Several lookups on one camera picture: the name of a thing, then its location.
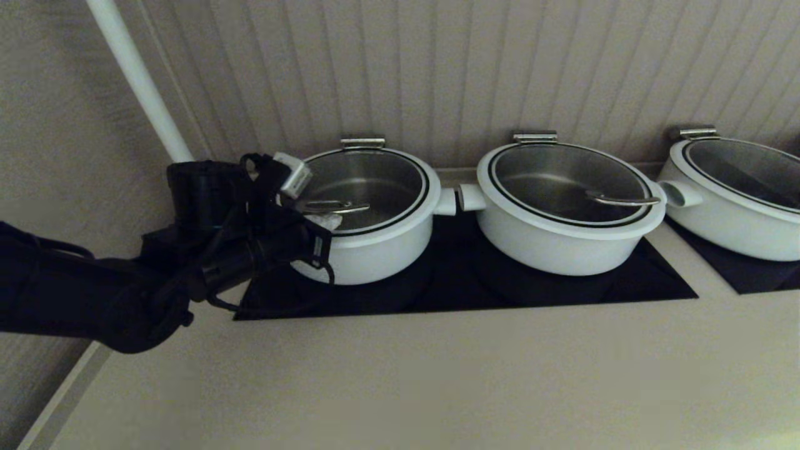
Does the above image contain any glass lid white rim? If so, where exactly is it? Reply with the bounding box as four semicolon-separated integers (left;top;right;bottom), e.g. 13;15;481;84
284;148;442;252
476;143;666;241
667;139;800;224

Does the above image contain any white pot steel interior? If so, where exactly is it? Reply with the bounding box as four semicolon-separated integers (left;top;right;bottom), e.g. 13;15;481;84
656;128;800;262
291;139;457;286
458;134;666;277

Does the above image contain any large black glass cooktop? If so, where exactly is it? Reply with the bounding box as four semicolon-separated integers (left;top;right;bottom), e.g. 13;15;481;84
233;216;699;321

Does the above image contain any white support pole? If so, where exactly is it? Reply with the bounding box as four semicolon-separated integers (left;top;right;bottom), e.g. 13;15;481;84
86;0;194;164

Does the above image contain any small black glass cooktop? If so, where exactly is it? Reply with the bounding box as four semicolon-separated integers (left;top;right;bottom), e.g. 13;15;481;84
664;217;800;295

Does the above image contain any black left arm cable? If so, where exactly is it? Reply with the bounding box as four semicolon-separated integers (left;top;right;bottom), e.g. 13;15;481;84
206;153;336;313

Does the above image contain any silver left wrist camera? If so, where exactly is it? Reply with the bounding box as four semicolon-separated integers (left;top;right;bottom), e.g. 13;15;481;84
274;152;313;201

